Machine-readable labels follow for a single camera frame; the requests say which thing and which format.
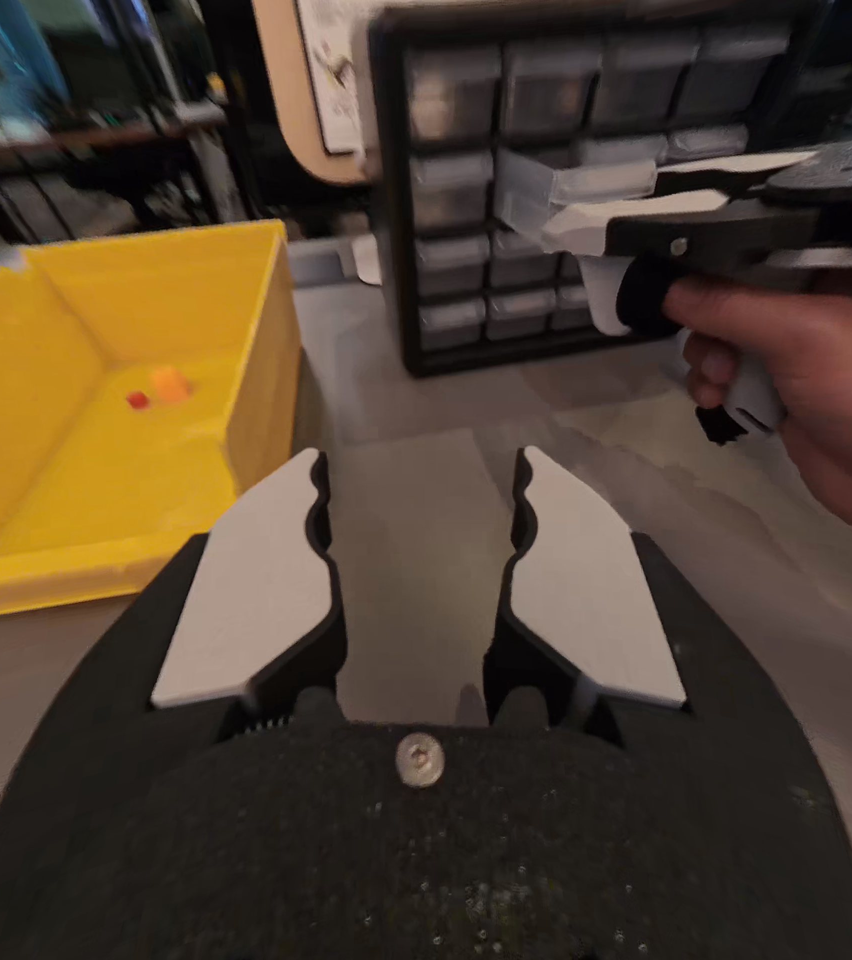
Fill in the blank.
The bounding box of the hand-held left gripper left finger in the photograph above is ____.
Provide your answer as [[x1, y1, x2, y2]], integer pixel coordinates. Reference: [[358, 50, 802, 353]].
[[150, 448, 348, 710]]

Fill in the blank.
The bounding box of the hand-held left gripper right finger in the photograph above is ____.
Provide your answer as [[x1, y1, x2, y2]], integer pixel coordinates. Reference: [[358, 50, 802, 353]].
[[484, 446, 690, 727]]

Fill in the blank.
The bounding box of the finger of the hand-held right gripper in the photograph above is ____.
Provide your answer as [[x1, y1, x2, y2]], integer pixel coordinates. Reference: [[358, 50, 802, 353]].
[[542, 189, 731, 337], [654, 150, 817, 198]]

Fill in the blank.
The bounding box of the clear plastic drawer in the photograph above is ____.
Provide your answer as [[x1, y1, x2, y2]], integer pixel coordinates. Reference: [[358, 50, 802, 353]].
[[495, 146, 660, 235]]

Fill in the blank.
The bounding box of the black drawer cabinet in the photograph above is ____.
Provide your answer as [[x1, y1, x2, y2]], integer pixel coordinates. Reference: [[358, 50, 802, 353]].
[[368, 3, 836, 378]]

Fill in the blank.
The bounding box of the yellow plastic bin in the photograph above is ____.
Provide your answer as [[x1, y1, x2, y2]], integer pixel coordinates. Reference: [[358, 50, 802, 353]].
[[0, 219, 303, 621]]

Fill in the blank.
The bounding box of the array of clear drawers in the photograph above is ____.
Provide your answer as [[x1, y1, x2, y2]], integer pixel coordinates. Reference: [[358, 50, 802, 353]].
[[407, 22, 795, 352]]

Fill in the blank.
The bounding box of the person's right hand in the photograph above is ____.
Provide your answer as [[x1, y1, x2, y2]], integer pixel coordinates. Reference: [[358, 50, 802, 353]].
[[662, 258, 852, 552]]

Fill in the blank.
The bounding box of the white stand base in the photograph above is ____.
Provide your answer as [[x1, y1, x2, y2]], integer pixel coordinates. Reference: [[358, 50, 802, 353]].
[[349, 232, 384, 286]]

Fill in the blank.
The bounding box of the hollow orange cube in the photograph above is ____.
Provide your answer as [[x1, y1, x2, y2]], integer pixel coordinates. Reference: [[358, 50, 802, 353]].
[[150, 366, 193, 406]]

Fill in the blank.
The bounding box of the white framed sign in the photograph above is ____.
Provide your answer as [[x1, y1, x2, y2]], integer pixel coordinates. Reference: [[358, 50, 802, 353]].
[[294, 0, 367, 156]]

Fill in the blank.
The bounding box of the round wooden table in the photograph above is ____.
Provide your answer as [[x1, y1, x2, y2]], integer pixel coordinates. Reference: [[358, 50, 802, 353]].
[[252, 0, 378, 186]]

